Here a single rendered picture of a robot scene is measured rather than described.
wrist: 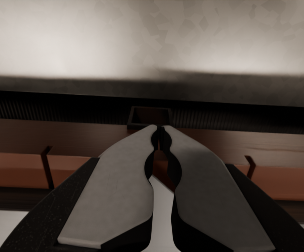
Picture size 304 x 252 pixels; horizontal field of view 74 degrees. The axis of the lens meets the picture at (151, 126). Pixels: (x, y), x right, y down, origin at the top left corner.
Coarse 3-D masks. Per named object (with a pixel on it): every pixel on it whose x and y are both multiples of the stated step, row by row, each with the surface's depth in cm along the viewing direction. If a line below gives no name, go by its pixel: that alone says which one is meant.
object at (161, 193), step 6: (150, 180) 15; (156, 180) 15; (156, 186) 16; (162, 186) 16; (156, 192) 16; (162, 192) 16; (168, 192) 16; (156, 198) 16; (162, 198) 16; (168, 198) 16
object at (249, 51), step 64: (0, 0) 24; (64, 0) 24; (128, 0) 24; (192, 0) 24; (256, 0) 24; (0, 64) 28; (64, 64) 28; (128, 64) 28; (192, 64) 28; (256, 64) 28
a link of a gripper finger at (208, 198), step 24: (168, 144) 11; (192, 144) 10; (168, 168) 10; (192, 168) 9; (216, 168) 9; (192, 192) 7; (216, 192) 8; (240, 192) 8; (192, 216) 7; (216, 216) 7; (240, 216) 7; (192, 240) 6; (216, 240) 6; (240, 240) 6; (264, 240) 6
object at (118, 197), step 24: (120, 144) 10; (144, 144) 10; (96, 168) 8; (120, 168) 8; (144, 168) 9; (96, 192) 7; (120, 192) 7; (144, 192) 7; (72, 216) 6; (96, 216) 6; (120, 216) 6; (144, 216) 6; (72, 240) 6; (96, 240) 6; (120, 240) 6; (144, 240) 7
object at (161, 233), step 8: (160, 208) 17; (168, 208) 17; (160, 216) 17; (168, 216) 17; (152, 224) 18; (160, 224) 18; (168, 224) 18; (152, 232) 18; (160, 232) 18; (168, 232) 18; (152, 240) 19; (160, 240) 19; (168, 240) 19
